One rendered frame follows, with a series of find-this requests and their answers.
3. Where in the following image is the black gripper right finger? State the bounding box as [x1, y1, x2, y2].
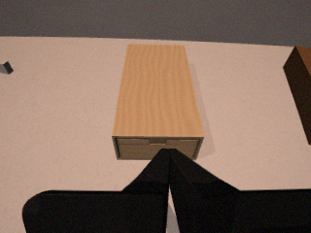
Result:
[169, 149, 311, 233]

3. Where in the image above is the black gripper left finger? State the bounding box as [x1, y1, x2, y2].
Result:
[21, 149, 171, 233]

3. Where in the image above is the brown rectangular block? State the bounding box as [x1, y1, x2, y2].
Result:
[283, 46, 311, 145]

